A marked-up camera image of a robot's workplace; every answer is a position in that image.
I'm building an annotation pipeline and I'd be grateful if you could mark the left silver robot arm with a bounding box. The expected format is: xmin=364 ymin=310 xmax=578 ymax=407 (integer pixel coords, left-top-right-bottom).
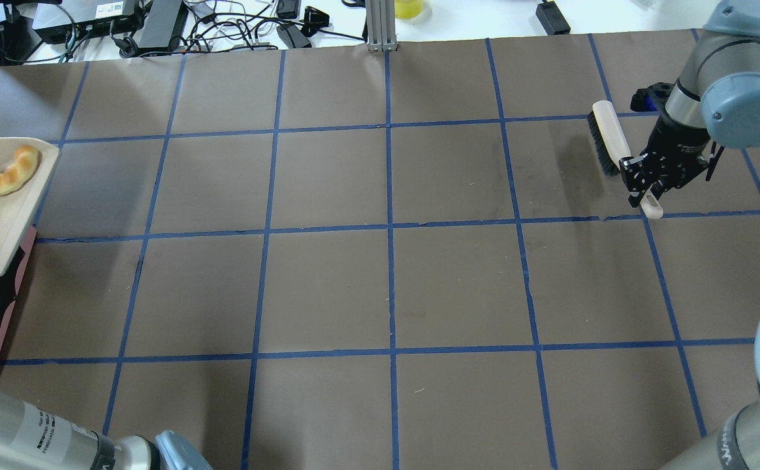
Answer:
xmin=0 ymin=391 xmax=212 ymax=469

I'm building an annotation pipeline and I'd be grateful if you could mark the croissant bread piece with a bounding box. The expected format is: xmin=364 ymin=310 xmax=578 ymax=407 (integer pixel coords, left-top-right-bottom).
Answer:
xmin=0 ymin=146 xmax=40 ymax=196

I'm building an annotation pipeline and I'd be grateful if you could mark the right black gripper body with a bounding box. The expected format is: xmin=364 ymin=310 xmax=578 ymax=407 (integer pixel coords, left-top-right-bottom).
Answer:
xmin=642 ymin=117 xmax=710 ymax=185

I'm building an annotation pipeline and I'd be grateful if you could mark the aluminium frame post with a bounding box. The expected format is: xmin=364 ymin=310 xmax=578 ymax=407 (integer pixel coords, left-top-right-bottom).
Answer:
xmin=365 ymin=0 xmax=398 ymax=52

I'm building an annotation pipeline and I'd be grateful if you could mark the beige hand brush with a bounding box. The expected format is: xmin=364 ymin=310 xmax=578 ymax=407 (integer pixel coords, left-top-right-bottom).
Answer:
xmin=586 ymin=101 xmax=664 ymax=219

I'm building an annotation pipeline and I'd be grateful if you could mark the beige plastic dustpan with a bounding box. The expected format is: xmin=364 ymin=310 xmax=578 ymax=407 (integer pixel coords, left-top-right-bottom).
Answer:
xmin=0 ymin=137 xmax=60 ymax=276

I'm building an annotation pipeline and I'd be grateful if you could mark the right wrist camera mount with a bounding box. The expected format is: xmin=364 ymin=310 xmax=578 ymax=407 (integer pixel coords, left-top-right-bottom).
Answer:
xmin=629 ymin=82 xmax=674 ymax=112

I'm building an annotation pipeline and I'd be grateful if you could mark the black power adapter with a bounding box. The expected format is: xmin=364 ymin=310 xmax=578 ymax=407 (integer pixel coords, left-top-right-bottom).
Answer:
xmin=535 ymin=1 xmax=571 ymax=36

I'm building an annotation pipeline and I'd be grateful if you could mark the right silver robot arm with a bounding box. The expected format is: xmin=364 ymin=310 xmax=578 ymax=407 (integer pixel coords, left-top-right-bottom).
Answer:
xmin=597 ymin=1 xmax=760 ymax=469

